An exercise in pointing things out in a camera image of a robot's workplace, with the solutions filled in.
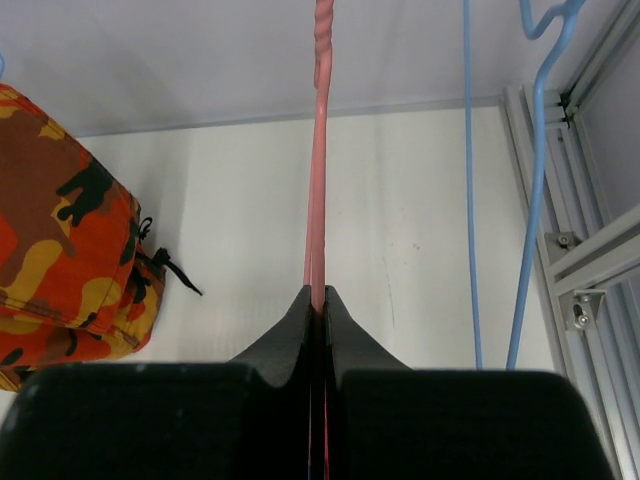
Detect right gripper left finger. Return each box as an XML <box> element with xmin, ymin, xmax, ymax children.
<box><xmin>1</xmin><ymin>287</ymin><xmax>312</xmax><ymax>479</ymax></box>

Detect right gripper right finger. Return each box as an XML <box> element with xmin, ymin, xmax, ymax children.
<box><xmin>325</xmin><ymin>287</ymin><xmax>613</xmax><ymax>479</ymax></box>

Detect orange brown camouflage trousers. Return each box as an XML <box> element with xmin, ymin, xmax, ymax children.
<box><xmin>1</xmin><ymin>85</ymin><xmax>180</xmax><ymax>392</ymax></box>

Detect right aluminium frame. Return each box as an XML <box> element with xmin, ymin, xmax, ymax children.
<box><xmin>504</xmin><ymin>1</ymin><xmax>639</xmax><ymax>479</ymax></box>

